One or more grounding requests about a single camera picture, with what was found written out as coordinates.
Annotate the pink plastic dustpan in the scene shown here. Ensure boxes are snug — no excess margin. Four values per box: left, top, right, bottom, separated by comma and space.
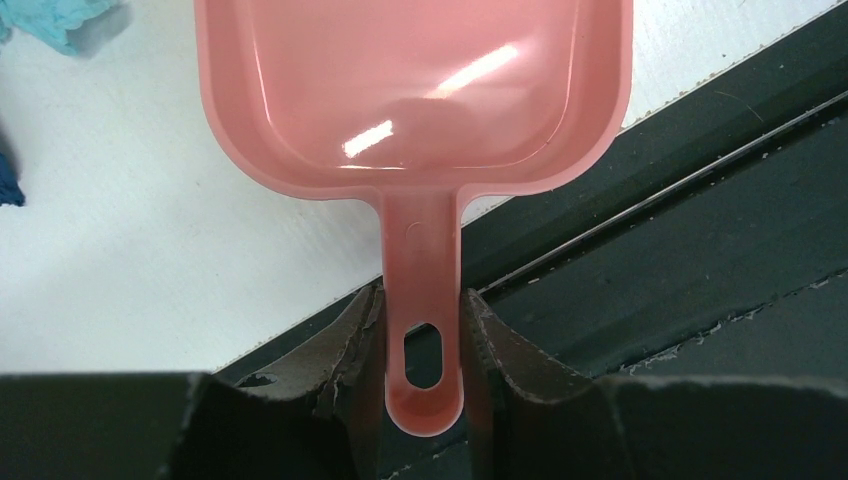
193, 1, 635, 437

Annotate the light blue paper scrap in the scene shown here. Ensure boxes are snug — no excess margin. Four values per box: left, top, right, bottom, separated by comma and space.
1, 0, 132, 58

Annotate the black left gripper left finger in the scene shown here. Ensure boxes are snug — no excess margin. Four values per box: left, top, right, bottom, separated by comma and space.
1, 287, 385, 479

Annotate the dark blue paper scrap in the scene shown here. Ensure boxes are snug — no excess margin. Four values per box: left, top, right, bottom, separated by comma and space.
1, 145, 26, 207

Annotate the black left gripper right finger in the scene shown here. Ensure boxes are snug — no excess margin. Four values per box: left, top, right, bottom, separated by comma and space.
460, 290, 847, 479

